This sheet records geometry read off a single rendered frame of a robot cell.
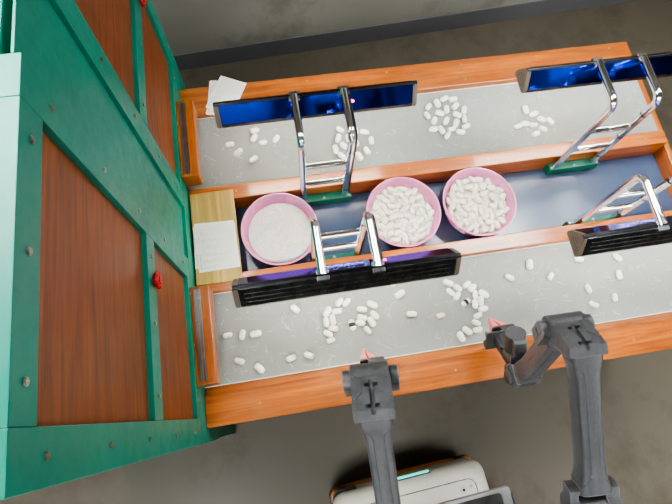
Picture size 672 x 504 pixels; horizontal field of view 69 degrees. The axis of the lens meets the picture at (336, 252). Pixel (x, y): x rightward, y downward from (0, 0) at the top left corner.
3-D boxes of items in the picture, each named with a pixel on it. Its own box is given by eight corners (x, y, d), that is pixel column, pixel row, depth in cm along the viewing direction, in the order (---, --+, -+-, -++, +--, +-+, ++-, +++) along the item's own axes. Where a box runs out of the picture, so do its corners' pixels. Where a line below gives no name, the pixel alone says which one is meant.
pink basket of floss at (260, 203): (332, 232, 180) (333, 222, 171) (285, 287, 173) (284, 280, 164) (277, 190, 184) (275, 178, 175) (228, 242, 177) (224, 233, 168)
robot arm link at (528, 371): (546, 339, 101) (598, 332, 101) (537, 314, 104) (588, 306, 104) (505, 391, 138) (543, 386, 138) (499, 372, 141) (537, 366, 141)
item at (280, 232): (316, 261, 175) (316, 256, 170) (253, 270, 173) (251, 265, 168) (307, 204, 182) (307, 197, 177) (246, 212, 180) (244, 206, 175)
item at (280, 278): (458, 275, 139) (465, 268, 132) (236, 308, 133) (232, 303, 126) (451, 248, 141) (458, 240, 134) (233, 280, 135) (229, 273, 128)
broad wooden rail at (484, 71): (610, 93, 216) (636, 65, 199) (193, 142, 199) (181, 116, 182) (601, 70, 220) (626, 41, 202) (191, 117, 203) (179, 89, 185)
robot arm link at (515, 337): (508, 388, 137) (539, 383, 136) (510, 358, 131) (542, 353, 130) (494, 357, 147) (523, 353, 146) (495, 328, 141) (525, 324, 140)
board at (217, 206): (243, 280, 164) (242, 279, 162) (197, 286, 162) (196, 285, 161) (233, 190, 173) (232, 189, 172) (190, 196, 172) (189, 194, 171)
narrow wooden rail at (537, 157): (650, 156, 198) (668, 141, 188) (195, 216, 182) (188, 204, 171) (645, 144, 200) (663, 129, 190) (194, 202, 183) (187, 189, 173)
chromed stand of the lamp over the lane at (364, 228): (370, 304, 172) (389, 269, 130) (313, 313, 170) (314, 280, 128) (360, 253, 178) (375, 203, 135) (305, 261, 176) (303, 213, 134)
